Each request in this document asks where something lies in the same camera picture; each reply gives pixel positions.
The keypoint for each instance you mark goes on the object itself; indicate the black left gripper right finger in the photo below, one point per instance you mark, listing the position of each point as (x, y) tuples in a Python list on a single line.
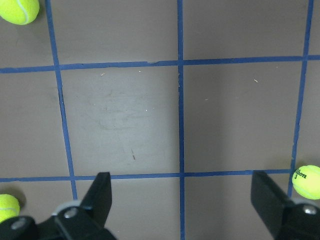
[(285, 218)]

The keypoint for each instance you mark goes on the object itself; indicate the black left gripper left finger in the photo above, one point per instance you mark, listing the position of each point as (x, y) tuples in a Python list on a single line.
[(85, 221)]

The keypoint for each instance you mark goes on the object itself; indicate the far yellow tennis ball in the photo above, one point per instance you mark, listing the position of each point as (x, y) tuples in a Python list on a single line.
[(306, 181)]

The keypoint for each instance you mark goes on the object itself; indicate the yellow tennis ball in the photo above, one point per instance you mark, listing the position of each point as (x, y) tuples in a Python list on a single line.
[(306, 181), (19, 12), (9, 207)]

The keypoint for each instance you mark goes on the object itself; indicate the right yellow tennis ball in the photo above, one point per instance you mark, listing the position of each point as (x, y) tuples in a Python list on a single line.
[(9, 207)]

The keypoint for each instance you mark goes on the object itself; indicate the left yellow tennis ball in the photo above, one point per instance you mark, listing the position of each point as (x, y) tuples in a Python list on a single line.
[(19, 12)]

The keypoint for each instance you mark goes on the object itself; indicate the brown paper table mat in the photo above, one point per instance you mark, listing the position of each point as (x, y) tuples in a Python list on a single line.
[(180, 100)]

